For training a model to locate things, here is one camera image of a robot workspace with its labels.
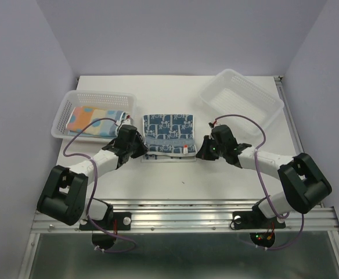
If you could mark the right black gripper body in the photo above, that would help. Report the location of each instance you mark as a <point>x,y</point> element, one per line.
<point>221,150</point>

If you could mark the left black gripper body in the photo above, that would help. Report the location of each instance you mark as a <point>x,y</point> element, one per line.
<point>137,138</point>

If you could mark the white and blue printed towel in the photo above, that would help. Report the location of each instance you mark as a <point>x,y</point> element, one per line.
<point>169,138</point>

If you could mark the light blue patterned towel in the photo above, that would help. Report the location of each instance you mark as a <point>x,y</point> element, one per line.
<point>105,123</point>

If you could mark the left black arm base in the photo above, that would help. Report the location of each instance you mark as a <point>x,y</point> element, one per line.
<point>105,232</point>

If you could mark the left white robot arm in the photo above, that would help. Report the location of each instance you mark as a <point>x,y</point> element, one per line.
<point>64,195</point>

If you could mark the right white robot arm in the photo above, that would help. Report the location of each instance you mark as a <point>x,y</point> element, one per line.
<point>303,183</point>

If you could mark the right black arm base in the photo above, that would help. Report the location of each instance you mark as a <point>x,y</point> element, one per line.
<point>262,229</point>

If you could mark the left white plastic basket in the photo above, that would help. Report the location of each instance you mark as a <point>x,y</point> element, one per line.
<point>94,99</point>

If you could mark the white plastic basket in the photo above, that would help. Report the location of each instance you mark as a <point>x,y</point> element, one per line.
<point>230,92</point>
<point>94,99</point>

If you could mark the right white plastic basket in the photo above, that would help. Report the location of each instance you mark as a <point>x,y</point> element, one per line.
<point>230,92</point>

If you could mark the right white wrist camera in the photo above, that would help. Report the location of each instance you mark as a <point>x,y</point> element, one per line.
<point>214,124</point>

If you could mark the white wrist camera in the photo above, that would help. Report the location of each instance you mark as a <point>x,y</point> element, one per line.
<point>214,124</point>
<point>127,120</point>

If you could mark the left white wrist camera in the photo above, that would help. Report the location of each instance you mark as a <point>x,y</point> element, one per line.
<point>127,120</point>

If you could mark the aluminium rail frame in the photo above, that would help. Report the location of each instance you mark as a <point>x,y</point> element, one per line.
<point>182,230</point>

